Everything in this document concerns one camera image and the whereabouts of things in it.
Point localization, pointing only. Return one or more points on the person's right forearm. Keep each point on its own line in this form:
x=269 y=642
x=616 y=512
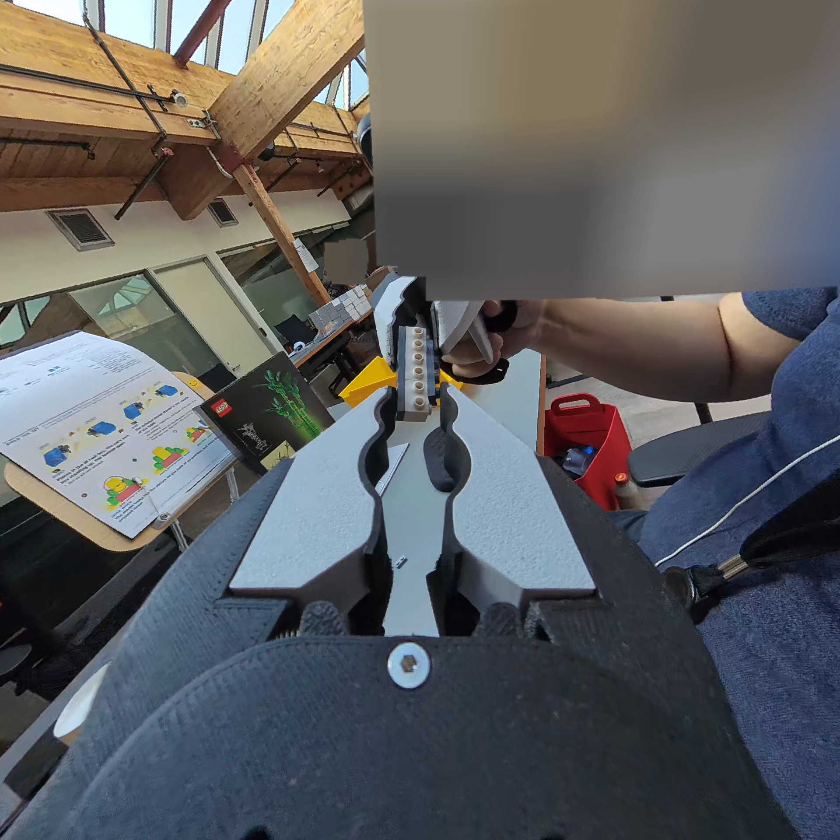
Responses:
x=656 y=348

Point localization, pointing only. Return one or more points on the stack of white boxes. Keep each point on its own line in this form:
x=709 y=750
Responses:
x=341 y=308

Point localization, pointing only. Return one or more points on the person's right hand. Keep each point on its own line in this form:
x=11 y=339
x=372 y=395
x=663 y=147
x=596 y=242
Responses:
x=518 y=344

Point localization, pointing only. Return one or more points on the black office chair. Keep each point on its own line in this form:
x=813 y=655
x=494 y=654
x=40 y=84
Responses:
x=295 y=331

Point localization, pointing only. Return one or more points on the paper notice on post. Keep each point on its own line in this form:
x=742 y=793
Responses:
x=306 y=253

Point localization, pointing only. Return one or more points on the black chair armrest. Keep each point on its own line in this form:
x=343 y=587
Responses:
x=689 y=449

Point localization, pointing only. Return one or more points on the clear plastic bottle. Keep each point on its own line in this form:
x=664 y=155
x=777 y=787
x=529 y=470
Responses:
x=579 y=460

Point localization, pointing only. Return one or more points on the tan and black lego assembly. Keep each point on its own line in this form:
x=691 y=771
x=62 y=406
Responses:
x=415 y=367

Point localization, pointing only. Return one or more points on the illustrated instruction poster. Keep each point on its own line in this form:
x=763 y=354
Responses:
x=98 y=420

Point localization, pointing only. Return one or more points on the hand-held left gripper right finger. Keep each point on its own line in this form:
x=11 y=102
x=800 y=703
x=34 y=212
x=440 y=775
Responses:
x=518 y=525

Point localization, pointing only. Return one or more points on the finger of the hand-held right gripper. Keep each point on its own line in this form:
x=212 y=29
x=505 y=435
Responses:
x=387 y=308
x=453 y=325

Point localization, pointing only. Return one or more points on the black bamboo lego box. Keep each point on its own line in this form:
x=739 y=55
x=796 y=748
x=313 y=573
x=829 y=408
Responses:
x=275 y=410

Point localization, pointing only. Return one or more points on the wooden display board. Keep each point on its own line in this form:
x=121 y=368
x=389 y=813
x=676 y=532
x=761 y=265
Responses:
x=59 y=508

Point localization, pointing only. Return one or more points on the wall air vent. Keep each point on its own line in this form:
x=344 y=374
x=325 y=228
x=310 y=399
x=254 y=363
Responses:
x=77 y=229
x=222 y=212

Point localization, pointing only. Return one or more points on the yellow plastic bin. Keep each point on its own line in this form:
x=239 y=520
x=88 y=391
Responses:
x=371 y=384

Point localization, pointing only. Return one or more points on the red plastic bag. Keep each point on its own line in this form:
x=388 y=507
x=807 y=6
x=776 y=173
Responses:
x=590 y=420

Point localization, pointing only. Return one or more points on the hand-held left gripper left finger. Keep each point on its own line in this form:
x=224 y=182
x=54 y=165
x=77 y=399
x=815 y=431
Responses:
x=308 y=518

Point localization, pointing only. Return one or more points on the brown capped bottle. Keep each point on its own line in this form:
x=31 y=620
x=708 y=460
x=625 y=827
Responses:
x=630 y=492

